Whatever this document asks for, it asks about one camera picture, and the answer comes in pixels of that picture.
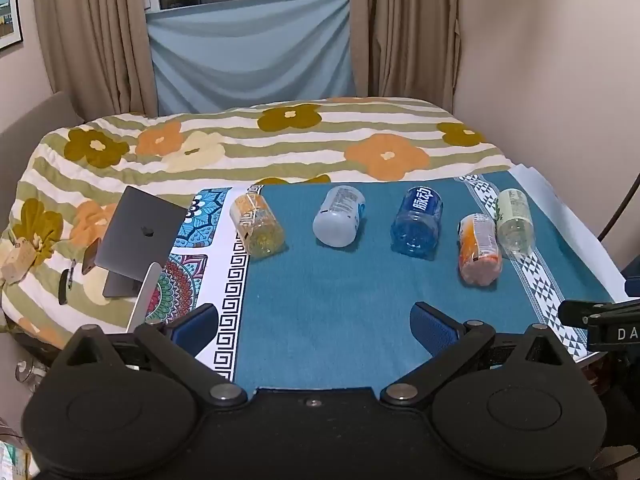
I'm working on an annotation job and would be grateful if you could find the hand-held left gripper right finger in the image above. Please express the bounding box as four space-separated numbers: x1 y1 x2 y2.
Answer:
381 301 586 408

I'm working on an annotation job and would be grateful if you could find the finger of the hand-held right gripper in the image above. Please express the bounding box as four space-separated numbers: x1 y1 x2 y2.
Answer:
558 299 640 327

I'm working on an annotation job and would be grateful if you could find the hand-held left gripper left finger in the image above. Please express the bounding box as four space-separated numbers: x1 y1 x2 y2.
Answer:
56 304 248 407

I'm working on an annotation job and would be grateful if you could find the clear cup with green label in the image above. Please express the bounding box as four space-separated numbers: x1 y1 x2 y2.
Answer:
495 188 536 260

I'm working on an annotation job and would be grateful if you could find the clear cup with yellow label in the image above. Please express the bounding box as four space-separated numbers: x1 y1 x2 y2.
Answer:
229 192 286 261

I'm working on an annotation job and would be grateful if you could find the silver laptop stand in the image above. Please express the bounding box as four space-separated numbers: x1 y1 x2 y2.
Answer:
102 261 163 333

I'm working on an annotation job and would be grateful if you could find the orange plastic bottle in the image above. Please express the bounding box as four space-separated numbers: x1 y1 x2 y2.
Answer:
458 213 503 287

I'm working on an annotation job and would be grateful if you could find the teal patterned table mat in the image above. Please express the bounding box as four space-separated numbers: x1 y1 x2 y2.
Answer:
145 172 616 396

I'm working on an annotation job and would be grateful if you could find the white sheet under mat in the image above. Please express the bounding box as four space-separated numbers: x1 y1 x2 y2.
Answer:
509 162 627 303

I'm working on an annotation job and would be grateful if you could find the blue plastic bottle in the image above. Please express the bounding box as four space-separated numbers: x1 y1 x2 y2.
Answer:
390 186 445 262

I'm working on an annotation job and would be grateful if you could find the grey laptop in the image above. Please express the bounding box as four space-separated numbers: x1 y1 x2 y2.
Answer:
94 186 202 298

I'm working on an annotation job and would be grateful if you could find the dark smartphone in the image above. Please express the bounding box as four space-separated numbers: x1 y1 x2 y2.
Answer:
81 239 103 276

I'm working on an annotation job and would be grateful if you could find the white plastic bottle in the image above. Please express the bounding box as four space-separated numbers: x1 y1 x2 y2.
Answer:
312 185 367 248

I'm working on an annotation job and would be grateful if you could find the beige paper tag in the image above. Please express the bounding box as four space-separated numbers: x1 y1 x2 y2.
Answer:
0 237 43 286

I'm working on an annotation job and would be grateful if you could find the floral striped blanket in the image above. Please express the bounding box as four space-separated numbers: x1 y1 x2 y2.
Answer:
0 97 513 348

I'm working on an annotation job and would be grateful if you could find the grey headboard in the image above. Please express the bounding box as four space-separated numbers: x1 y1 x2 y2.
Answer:
0 91 85 201

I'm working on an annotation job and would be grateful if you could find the blue hanging cloth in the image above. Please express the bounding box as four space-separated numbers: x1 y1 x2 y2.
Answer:
145 0 357 116

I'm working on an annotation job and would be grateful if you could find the beige curtain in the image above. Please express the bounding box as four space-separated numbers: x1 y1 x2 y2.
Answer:
31 0 159 123
350 0 461 111

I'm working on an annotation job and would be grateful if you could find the black cable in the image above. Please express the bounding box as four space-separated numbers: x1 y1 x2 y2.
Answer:
595 172 640 241

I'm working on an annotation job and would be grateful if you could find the framed wall picture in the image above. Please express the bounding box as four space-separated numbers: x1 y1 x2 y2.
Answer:
0 0 25 53

